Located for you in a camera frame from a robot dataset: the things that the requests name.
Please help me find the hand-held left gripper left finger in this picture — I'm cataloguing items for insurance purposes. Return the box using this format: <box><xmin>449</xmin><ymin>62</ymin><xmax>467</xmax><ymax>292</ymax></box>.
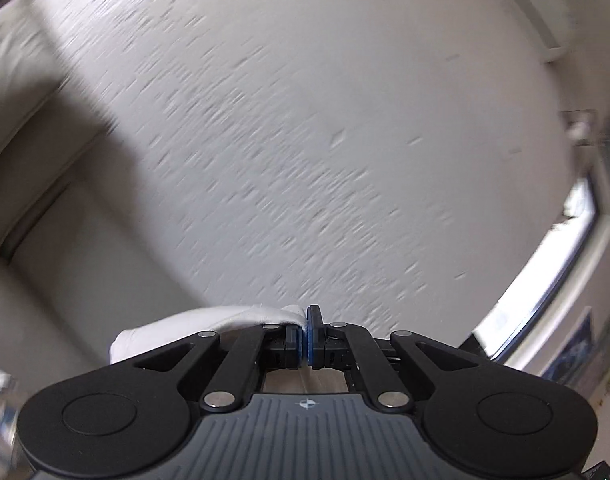
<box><xmin>130</xmin><ymin>324</ymin><xmax>306</xmax><ymax>413</ymax></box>

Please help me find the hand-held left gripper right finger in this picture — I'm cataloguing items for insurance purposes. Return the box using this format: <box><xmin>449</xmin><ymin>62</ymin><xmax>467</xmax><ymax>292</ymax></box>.
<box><xmin>307</xmin><ymin>305</ymin><xmax>478</xmax><ymax>413</ymax></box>

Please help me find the beige garment with blue print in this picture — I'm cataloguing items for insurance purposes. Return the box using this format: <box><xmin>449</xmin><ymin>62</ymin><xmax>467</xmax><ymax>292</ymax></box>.
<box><xmin>109</xmin><ymin>304</ymin><xmax>306</xmax><ymax>365</ymax></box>

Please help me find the window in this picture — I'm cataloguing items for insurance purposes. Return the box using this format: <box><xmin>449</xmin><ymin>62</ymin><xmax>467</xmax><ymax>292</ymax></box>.
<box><xmin>471</xmin><ymin>172</ymin><xmax>610</xmax><ymax>363</ymax></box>

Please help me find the blue wall poster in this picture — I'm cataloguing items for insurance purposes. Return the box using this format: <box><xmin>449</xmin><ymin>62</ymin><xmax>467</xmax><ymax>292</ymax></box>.
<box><xmin>542</xmin><ymin>307</ymin><xmax>610</xmax><ymax>398</ymax></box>

